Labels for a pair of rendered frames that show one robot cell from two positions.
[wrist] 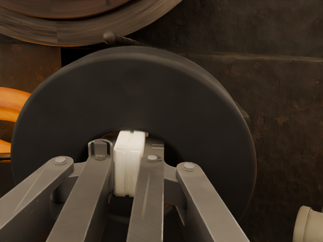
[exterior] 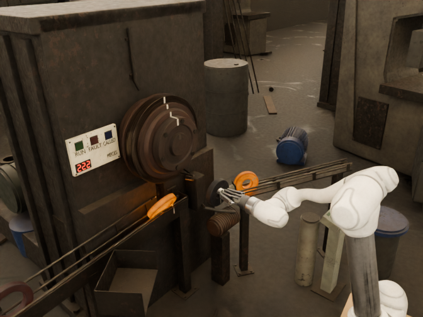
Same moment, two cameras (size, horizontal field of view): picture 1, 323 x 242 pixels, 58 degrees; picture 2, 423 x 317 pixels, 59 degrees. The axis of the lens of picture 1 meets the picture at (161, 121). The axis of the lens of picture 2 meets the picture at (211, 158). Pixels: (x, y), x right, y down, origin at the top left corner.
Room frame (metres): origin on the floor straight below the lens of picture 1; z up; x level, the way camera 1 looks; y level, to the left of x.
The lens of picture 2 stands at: (-0.96, 1.35, 1.89)
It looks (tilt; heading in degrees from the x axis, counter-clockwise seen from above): 26 degrees down; 311
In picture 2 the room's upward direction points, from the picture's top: 1 degrees counter-clockwise
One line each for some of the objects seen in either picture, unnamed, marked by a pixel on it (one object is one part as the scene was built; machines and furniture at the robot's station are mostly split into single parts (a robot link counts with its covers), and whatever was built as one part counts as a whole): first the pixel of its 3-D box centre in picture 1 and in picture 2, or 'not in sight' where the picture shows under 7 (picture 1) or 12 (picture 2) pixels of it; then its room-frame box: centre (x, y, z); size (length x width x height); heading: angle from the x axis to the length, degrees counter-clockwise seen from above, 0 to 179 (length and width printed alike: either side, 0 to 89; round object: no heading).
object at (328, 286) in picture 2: not in sight; (333, 251); (-0.30, -0.54, 0.31); 0.24 x 0.16 x 0.62; 90
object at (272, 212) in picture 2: not in sight; (273, 213); (-0.17, 0.00, 0.83); 0.16 x 0.13 x 0.11; 0
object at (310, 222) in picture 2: not in sight; (306, 250); (-0.14, -0.50, 0.26); 0.12 x 0.12 x 0.52
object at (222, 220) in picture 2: not in sight; (223, 245); (0.30, -0.19, 0.27); 0.22 x 0.13 x 0.53; 90
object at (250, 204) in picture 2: not in sight; (253, 206); (-0.06, 0.02, 0.83); 0.09 x 0.06 x 0.09; 90
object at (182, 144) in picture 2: not in sight; (176, 143); (0.33, 0.14, 1.11); 0.28 x 0.06 x 0.28; 90
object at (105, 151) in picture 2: not in sight; (94, 149); (0.54, 0.49, 1.15); 0.26 x 0.02 x 0.18; 90
